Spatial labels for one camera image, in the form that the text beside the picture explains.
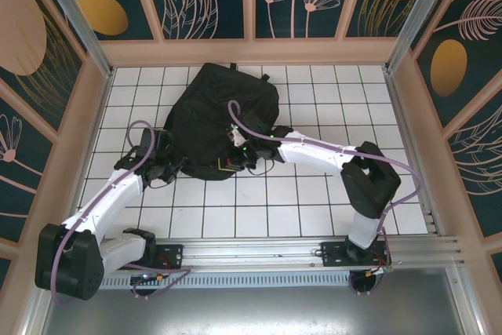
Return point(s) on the black backpack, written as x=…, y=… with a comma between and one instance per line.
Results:
x=208, y=115

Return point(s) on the aluminium side rail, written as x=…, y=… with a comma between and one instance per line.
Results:
x=408, y=135

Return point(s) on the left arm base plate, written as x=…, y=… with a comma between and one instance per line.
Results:
x=172, y=254

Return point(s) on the grey sheet metal panel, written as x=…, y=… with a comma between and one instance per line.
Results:
x=251, y=311

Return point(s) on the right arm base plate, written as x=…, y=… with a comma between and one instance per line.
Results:
x=333, y=254

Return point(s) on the small green circuit board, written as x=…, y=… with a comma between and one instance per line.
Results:
x=147, y=277

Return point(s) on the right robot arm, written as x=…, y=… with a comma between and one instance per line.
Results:
x=313, y=150

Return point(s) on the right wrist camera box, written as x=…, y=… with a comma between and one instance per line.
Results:
x=257, y=123

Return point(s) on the aluminium mounting rail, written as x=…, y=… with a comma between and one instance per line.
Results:
x=251, y=252

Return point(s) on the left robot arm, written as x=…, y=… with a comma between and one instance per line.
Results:
x=106, y=201

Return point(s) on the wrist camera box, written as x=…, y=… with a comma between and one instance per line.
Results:
x=161, y=140
x=257, y=123

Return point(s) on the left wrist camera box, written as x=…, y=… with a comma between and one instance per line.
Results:
x=161, y=140

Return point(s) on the aluminium frame post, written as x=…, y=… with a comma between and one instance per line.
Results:
x=78, y=25
x=412, y=17

